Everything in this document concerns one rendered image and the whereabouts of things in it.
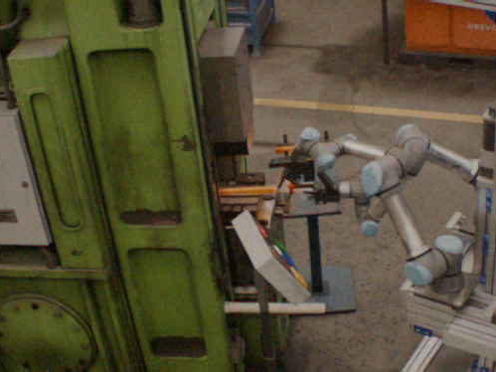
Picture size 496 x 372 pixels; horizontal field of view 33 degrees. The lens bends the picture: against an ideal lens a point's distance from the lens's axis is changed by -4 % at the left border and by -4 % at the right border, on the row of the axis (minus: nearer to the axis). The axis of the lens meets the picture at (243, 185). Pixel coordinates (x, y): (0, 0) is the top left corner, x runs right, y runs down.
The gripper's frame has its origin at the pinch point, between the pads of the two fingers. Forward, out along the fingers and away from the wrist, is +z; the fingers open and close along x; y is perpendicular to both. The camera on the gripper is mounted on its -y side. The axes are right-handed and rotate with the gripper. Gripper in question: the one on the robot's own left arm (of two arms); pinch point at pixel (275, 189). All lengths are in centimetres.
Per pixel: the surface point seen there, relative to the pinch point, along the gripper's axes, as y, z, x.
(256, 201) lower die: -5.7, 5.9, -6.3
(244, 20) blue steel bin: -33, 97, 364
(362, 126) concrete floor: 74, 75, 232
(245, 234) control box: -11, -12, -56
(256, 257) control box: -5, -15, -70
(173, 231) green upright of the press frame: -36, 10, -44
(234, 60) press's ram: -43, -60, -17
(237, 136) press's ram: -27.8, -28.0, -17.4
